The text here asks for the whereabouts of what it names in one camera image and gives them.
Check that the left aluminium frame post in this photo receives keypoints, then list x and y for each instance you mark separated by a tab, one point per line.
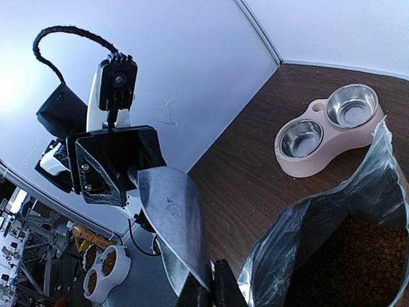
259	29

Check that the brown kibble pellets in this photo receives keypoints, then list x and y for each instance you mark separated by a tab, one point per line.
358	265

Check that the front steel feeder bowl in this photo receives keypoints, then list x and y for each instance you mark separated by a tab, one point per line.
301	139

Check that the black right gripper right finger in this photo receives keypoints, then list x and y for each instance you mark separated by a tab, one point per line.
226	290

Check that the pet food bag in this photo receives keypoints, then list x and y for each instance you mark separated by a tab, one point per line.
376	194

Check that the pink double pet feeder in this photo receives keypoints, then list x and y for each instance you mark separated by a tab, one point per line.
335	141

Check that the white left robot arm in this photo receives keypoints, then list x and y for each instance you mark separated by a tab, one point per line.
62	114

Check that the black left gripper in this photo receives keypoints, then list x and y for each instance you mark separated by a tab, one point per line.
100	161

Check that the rear steel feeder bowl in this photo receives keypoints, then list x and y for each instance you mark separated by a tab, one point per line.
351	106

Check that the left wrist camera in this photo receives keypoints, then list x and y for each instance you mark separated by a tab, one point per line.
112	93

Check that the metal food scoop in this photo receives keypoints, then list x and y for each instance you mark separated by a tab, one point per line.
172	203

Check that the white triple bowl outside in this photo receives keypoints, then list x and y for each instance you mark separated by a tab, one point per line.
110	269

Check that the steel feeder bowl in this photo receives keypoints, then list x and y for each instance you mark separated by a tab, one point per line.
301	139
351	106

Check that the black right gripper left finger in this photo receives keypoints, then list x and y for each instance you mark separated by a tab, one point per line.
193	294

